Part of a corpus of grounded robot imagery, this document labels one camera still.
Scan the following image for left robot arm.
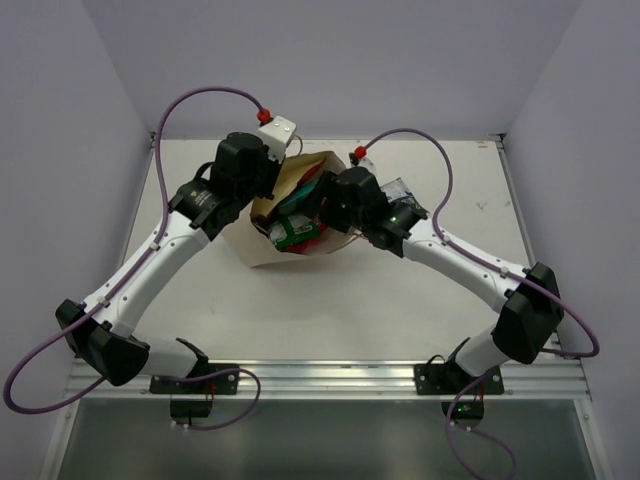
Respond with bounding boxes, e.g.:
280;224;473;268
55;132;286;393

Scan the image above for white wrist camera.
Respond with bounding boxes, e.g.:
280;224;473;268
356;157;377;176
256;116;297;156

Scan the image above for aluminium mounting rail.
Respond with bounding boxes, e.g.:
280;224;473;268
63;358;591;401

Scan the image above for beige paper bag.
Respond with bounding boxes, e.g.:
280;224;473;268
222;150;359;268

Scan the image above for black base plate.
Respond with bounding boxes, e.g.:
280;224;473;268
149;363;240;395
413;355;505;396

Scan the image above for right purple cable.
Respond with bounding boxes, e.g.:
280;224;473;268
348;128;601;360

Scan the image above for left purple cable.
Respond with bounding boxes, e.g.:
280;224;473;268
2;85;274;416

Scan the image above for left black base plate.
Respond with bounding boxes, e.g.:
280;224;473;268
149;363;240;395

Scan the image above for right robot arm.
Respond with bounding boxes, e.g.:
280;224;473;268
303;167;564;393

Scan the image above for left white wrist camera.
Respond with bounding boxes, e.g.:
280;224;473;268
256;116;297;156

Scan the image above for blue snack packet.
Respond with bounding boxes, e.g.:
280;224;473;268
381;177;429;218

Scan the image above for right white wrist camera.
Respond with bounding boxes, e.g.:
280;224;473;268
356;157;377;176

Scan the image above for teal Fox's candy packet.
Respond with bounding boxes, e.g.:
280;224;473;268
277;180;318;215

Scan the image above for purple cable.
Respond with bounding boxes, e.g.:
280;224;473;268
348;128;601;360
2;85;274;416

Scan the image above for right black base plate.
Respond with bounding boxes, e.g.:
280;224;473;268
413;355;505;396

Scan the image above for green snack packet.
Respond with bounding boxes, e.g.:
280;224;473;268
268;213;321;252

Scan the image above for red Real crisps packet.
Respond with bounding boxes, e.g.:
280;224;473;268
285;235;328;256

